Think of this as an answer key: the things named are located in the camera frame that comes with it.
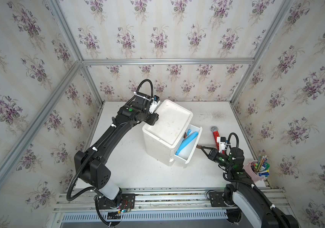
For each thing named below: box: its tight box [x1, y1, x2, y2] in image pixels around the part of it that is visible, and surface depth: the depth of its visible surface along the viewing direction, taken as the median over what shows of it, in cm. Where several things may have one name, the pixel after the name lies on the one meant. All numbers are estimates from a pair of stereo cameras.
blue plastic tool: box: [174, 129, 199, 156], surface depth 87 cm
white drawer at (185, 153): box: [173, 124, 203, 164], surface depth 84 cm
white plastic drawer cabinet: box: [142, 99, 203, 167], surface depth 79 cm
